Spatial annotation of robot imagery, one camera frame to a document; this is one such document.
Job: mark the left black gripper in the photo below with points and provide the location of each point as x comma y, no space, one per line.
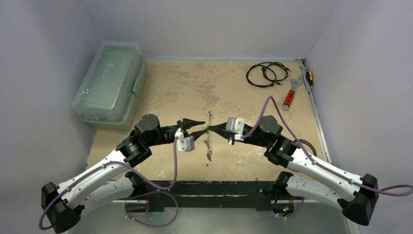
187,124

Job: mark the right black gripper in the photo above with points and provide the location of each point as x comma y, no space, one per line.
227,131

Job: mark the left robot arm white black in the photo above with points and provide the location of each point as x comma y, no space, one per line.
64,204

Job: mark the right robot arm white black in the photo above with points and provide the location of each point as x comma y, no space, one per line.
351,193

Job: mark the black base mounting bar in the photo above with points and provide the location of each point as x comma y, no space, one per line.
257,195

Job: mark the clear plastic storage box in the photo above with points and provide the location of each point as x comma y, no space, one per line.
110,93

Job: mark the yellow black screwdriver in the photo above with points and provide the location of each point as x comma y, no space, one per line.
309,78

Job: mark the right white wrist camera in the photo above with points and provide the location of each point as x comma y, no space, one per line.
235,127

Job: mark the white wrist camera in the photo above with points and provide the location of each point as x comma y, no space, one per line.
187,146
235,127

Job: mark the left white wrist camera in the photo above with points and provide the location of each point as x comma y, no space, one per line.
187,146

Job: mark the red handled adjustable wrench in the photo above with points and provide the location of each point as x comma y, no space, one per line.
290,96

